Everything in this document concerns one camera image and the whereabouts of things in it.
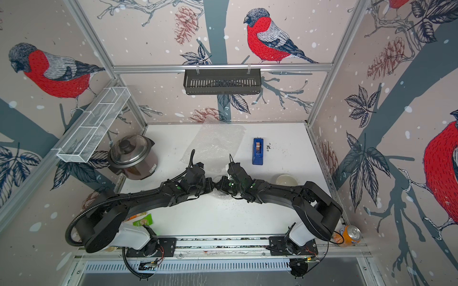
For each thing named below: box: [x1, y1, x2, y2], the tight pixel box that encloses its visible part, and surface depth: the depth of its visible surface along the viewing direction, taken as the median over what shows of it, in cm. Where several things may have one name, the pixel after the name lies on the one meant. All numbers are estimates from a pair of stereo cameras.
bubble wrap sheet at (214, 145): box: [180, 114, 247, 174], surface depth 113 cm
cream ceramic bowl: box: [275, 173, 299, 187], surface depth 90 cm
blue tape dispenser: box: [252, 137, 265, 166], surface depth 103 cm
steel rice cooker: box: [107, 134, 158, 180], surface depth 87 cm
